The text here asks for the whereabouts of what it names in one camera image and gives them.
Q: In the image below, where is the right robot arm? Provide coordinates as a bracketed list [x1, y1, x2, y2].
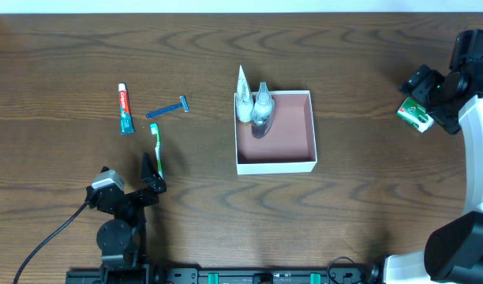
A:
[380, 62, 483, 283]

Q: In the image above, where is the white squeeze tube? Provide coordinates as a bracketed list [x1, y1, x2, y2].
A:
[235, 65, 254, 123]

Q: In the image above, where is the red and teal toothpaste tube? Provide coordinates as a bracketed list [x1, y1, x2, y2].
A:
[118, 83, 134, 135]

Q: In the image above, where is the green soap bar package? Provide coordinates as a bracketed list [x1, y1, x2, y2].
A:
[396, 98, 434, 133]

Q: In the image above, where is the blue disposable razor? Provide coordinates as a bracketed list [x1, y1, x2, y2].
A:
[145, 95, 190, 118]

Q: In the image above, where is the clear pump soap bottle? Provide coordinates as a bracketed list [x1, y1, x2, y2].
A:
[251, 81, 275, 139]

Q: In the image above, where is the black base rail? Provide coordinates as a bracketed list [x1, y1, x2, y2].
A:
[65, 267, 382, 284]

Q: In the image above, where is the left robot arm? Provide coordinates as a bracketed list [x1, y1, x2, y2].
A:
[85, 153, 167, 270]

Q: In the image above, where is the green and white toothbrush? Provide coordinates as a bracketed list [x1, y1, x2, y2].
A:
[150, 123, 163, 178]

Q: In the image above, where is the white box with pink interior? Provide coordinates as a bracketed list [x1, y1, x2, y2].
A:
[234, 90, 317, 175]

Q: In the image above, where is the left black cable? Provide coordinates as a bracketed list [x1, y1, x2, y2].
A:
[13, 201, 88, 284]

